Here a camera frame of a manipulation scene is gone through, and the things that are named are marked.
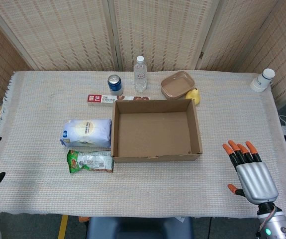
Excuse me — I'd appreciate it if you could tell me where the orange-tipped silver right robot hand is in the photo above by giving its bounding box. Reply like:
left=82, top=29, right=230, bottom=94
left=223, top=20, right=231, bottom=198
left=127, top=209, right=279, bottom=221
left=222, top=140, right=279, bottom=205

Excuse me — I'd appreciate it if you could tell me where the blue white tissue pack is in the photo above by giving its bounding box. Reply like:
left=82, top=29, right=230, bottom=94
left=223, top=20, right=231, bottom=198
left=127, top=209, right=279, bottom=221
left=59, top=119, right=112, bottom=149

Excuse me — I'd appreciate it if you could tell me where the green snack packet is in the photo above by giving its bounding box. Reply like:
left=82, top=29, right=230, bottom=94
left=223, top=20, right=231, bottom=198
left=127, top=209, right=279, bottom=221
left=67, top=149, right=115, bottom=174

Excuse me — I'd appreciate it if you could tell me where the open brown cardboard box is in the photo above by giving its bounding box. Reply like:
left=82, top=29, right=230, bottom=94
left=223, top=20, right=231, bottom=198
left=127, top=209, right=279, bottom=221
left=110, top=98, right=203, bottom=163

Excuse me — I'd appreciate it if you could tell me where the long red white box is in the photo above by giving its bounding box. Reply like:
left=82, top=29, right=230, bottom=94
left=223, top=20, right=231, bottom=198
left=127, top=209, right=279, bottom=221
left=87, top=94, right=150, bottom=105

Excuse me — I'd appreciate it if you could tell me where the beige woven tablecloth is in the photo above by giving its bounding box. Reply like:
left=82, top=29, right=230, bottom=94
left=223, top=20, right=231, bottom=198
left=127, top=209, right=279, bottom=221
left=0, top=70, right=286, bottom=223

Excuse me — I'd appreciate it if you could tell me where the yellow pear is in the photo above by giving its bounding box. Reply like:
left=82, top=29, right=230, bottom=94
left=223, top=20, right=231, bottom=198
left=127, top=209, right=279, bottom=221
left=185, top=87, right=201, bottom=105

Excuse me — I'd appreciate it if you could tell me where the dark blue seat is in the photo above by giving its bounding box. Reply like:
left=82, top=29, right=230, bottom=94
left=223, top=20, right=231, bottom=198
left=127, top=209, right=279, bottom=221
left=86, top=216, right=194, bottom=239

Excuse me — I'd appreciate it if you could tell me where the woven folding screen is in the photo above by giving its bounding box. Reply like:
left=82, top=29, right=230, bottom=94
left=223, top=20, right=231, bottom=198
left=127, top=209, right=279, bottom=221
left=0, top=0, right=286, bottom=108

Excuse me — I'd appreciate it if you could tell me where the blue soda can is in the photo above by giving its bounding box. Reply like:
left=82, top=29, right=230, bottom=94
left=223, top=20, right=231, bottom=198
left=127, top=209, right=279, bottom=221
left=107, top=74, right=123, bottom=97

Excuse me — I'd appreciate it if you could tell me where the clear plastic water bottle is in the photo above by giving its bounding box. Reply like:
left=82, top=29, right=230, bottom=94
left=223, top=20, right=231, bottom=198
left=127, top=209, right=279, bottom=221
left=133, top=55, right=148, bottom=93

